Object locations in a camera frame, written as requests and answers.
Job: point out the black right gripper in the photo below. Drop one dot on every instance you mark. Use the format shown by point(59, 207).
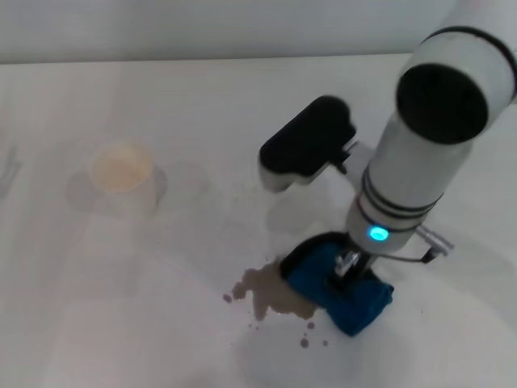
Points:
point(355, 264)

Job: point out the blue rag with black trim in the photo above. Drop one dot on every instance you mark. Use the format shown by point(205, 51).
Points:
point(355, 307)

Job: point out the white paper cup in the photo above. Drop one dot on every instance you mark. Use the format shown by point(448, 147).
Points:
point(121, 169)

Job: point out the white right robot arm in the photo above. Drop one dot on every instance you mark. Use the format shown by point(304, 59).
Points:
point(416, 161)

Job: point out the dark water stain puddle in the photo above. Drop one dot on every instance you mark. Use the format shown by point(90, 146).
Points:
point(270, 295)

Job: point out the black and white wrist camera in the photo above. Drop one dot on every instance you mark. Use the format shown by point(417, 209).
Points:
point(307, 137)

